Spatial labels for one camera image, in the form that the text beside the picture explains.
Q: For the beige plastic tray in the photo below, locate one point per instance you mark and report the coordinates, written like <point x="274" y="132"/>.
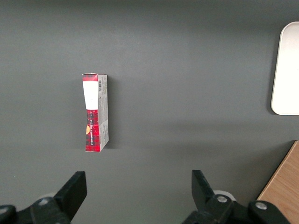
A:
<point x="288" y="70"/>

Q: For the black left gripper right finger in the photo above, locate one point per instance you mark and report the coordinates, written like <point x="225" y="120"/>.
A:
<point x="203" y="193"/>

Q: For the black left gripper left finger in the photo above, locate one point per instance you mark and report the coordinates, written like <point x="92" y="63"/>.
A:
<point x="70" y="193"/>

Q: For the wooden two-drawer cabinet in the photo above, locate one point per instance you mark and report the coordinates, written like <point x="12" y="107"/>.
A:
<point x="283" y="186"/>

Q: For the red tartan cardboard box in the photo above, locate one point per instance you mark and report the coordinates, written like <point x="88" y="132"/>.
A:
<point x="93" y="130"/>

